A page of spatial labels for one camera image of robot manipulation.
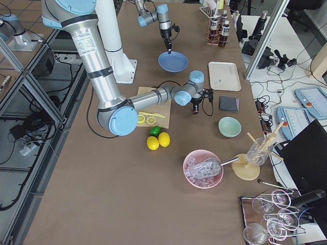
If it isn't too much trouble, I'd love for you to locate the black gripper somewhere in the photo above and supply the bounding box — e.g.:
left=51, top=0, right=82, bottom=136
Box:
left=159, top=23, right=180, bottom=54
left=191, top=88, right=214, bottom=114

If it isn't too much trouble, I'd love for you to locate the blue plate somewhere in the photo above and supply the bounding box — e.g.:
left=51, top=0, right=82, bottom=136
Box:
left=158, top=51, right=188, bottom=73

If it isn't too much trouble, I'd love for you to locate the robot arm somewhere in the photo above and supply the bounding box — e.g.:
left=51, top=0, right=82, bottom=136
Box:
left=134, top=0, right=180, bottom=54
left=41, top=1, right=204, bottom=136

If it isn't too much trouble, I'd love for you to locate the grey folded cloth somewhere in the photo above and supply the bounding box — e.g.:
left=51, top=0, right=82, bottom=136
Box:
left=219, top=95, right=240, bottom=112

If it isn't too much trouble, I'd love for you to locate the wooden cutting board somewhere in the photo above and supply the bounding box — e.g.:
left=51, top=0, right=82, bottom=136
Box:
left=137, top=100, right=171, bottom=129

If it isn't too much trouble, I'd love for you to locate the mint green bowl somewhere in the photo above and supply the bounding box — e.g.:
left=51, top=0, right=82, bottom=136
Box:
left=218, top=117, right=242, bottom=138

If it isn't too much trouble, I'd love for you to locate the cream rabbit tray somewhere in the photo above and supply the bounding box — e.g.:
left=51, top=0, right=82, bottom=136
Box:
left=208, top=61, right=241, bottom=91

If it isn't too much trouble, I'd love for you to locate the yellow lemon far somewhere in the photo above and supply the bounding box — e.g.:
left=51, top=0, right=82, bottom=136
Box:
left=158, top=132, right=171, bottom=147

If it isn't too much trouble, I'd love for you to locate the yellow lemon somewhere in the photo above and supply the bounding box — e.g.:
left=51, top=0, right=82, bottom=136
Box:
left=146, top=136, right=159, bottom=151
left=158, top=132, right=171, bottom=147

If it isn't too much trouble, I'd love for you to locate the tea bottle right back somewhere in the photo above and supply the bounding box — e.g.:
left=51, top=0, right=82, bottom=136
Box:
left=208, top=14, right=220, bottom=44

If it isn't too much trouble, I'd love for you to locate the tea bottle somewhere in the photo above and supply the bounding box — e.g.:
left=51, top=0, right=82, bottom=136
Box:
left=208, top=14, right=220, bottom=44
left=219, top=20, right=230, bottom=47
left=220, top=10, right=227, bottom=25

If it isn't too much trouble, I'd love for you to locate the lemon half lower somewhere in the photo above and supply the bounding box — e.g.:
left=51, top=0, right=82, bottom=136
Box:
left=146, top=116, right=156, bottom=125

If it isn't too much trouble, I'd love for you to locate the lemon half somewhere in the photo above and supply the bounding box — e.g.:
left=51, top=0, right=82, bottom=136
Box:
left=146, top=116, right=156, bottom=125
left=137, top=114, right=146, bottom=124

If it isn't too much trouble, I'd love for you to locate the green lime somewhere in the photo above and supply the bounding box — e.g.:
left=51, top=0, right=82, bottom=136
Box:
left=150, top=126, right=161, bottom=136

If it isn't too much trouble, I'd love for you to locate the tea bottle front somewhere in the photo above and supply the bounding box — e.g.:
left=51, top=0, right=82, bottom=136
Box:
left=219, top=20, right=230, bottom=47

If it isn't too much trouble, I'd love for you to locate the yellow plastic knife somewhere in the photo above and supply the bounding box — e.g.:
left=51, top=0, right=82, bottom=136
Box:
left=138, top=111, right=165, bottom=118

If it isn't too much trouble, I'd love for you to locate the yellow lemon near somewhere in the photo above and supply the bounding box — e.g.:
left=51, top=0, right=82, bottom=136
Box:
left=146, top=136, right=159, bottom=151

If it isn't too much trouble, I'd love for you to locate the lemon half upper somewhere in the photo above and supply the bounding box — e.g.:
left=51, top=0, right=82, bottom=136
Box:
left=137, top=114, right=146, bottom=124

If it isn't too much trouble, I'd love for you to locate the metal ice scoop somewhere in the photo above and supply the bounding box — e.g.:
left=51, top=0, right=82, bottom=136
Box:
left=201, top=157, right=239, bottom=178

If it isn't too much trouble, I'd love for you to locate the pink bowl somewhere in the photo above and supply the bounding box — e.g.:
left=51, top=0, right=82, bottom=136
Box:
left=183, top=150, right=223, bottom=189

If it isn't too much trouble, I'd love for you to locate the tea bottle left back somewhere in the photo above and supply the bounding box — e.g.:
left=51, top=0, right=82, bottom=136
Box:
left=220, top=10, right=227, bottom=25

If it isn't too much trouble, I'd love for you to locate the clear ice cubes pile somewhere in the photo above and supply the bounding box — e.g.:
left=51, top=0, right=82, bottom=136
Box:
left=183, top=156, right=223, bottom=189

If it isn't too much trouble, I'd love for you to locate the round wooden stand base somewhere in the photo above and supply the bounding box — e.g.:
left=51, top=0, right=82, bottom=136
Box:
left=231, top=154, right=260, bottom=181

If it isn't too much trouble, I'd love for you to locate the glass cup on stand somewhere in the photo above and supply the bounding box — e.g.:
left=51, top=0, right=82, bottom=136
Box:
left=246, top=138, right=273, bottom=166

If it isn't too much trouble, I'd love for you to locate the blue teach pendant near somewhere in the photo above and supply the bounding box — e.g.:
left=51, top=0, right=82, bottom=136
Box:
left=276, top=106, right=314, bottom=140

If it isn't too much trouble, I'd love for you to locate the blue teach pendant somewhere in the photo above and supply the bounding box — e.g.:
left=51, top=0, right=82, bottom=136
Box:
left=276, top=106, right=314, bottom=140
left=294, top=87, right=326, bottom=120

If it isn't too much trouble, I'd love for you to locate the blue teach pendant far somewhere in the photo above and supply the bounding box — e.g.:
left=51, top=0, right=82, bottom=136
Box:
left=294, top=87, right=326, bottom=120

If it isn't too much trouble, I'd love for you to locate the black laptop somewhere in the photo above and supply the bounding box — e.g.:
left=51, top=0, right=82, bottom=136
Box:
left=275, top=119, right=326, bottom=191

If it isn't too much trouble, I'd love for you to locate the wine glass rack tray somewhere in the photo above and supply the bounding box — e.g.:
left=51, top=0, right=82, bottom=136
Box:
left=240, top=189, right=306, bottom=244

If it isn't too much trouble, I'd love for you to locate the copper wire bottle rack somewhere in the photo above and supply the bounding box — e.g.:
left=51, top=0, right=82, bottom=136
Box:
left=206, top=16, right=230, bottom=47

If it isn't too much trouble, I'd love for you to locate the aluminium frame post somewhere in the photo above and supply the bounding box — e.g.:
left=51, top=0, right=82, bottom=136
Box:
left=244, top=0, right=289, bottom=80

